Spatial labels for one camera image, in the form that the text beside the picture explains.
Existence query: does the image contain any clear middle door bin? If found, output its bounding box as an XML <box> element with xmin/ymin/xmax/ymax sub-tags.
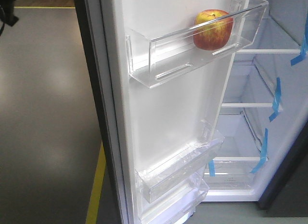
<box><xmin>136</xmin><ymin>120</ymin><xmax>225</xmax><ymax>203</ymax></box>

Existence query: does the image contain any dark grey refrigerator body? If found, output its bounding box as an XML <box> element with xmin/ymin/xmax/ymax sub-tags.
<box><xmin>204</xmin><ymin>0</ymin><xmax>308</xmax><ymax>208</ymax></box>

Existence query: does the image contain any red yellow apple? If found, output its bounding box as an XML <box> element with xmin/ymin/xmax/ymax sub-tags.
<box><xmin>193</xmin><ymin>9</ymin><xmax>233</xmax><ymax>51</ymax></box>

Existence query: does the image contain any clear door bin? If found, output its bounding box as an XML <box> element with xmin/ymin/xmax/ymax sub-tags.
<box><xmin>137</xmin><ymin>171</ymin><xmax>209</xmax><ymax>224</ymax></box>
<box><xmin>136</xmin><ymin>120</ymin><xmax>225</xmax><ymax>203</ymax></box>
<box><xmin>124</xmin><ymin>0</ymin><xmax>269</xmax><ymax>88</ymax></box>

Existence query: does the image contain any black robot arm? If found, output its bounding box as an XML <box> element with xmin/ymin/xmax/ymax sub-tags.
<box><xmin>0</xmin><ymin>0</ymin><xmax>19</xmax><ymax>35</ymax></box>

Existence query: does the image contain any clear lower door bin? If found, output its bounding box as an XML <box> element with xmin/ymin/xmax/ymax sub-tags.
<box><xmin>137</xmin><ymin>171</ymin><xmax>209</xmax><ymax>224</ymax></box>

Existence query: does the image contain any refrigerator door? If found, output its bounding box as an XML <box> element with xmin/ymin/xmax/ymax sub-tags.
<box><xmin>73</xmin><ymin>0</ymin><xmax>269</xmax><ymax>224</ymax></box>

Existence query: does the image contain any clear upper door bin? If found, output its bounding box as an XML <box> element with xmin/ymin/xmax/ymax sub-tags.
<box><xmin>124</xmin><ymin>0</ymin><xmax>269</xmax><ymax>88</ymax></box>

